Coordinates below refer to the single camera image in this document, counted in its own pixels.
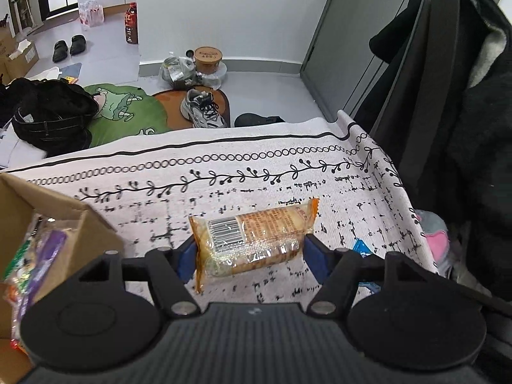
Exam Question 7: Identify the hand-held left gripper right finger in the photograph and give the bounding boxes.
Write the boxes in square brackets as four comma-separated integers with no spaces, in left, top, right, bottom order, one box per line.
[303,234,417,316]

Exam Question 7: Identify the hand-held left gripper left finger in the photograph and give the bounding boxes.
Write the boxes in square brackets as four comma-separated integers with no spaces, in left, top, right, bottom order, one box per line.
[76,236,201,316]

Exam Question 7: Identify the blue snack packet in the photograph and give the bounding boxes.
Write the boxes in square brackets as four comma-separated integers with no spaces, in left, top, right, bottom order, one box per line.
[352,239,380,294]

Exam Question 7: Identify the orange cracker packet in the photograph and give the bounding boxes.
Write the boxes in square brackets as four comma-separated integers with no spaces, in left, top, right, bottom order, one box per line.
[188,198,321,293]

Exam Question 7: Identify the brown cardboard box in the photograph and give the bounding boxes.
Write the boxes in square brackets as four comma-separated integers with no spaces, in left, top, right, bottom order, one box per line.
[0,173,124,384]

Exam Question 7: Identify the purple snack packet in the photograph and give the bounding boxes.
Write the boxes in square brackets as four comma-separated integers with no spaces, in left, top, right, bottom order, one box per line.
[16,230,68,316]

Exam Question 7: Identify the green and brown snack packet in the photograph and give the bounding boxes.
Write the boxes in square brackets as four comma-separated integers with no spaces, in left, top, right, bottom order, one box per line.
[4,216,44,284]

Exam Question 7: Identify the printed white blanket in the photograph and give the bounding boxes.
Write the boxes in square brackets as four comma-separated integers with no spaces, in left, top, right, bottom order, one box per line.
[0,110,441,308]

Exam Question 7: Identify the pink plush item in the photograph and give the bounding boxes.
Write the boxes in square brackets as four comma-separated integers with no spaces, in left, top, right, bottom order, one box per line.
[414,210,451,273]

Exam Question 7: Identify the black shoe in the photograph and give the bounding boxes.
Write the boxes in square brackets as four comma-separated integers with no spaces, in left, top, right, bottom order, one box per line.
[234,113,285,128]

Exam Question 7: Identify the grey sneaker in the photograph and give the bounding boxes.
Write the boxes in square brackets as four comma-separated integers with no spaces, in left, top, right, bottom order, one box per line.
[181,89,225,129]

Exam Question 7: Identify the brown round floor mat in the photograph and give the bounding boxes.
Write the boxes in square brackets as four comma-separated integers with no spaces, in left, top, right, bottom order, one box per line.
[151,88,232,131]

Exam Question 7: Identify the green frog floor mat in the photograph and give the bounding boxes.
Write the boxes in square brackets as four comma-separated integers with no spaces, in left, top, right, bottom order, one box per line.
[82,83,171,148]

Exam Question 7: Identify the clear plastic container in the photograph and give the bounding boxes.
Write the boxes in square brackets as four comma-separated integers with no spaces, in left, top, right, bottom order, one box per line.
[196,62,228,89]

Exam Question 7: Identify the clear plastic trash bag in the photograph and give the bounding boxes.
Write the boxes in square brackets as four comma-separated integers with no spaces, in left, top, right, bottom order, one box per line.
[160,54,196,89]

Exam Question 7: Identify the black coat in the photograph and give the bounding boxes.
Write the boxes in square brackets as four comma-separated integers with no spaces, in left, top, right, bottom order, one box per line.
[354,0,512,300]

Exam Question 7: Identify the white garment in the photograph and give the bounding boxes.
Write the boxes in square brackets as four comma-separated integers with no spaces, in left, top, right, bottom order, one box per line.
[0,126,45,169]

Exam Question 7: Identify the black pants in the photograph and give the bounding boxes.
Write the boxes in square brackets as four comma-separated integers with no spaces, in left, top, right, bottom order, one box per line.
[12,78,100,156]

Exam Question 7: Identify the brown instant noodle cup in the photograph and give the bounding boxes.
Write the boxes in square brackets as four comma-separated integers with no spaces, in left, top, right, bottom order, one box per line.
[194,46,222,73]

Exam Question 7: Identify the black chair backrest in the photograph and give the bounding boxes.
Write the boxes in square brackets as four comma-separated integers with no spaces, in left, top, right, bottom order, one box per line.
[370,0,460,169]

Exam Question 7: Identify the small blue floor mat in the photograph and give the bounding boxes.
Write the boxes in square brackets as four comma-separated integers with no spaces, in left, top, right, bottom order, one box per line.
[60,63,83,84]

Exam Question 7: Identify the grey metal cabinet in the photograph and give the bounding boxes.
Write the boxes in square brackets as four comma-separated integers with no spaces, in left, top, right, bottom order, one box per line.
[300,0,435,123]

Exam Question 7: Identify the red oil jug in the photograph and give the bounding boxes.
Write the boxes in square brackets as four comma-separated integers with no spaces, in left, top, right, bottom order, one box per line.
[123,3,139,44]

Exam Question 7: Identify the open cardboard box with paper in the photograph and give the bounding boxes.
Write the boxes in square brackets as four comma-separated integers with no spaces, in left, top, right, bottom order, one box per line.
[0,40,40,84]

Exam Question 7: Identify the pack of water bottles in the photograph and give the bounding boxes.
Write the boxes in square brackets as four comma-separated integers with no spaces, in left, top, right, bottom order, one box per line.
[78,0,105,28]

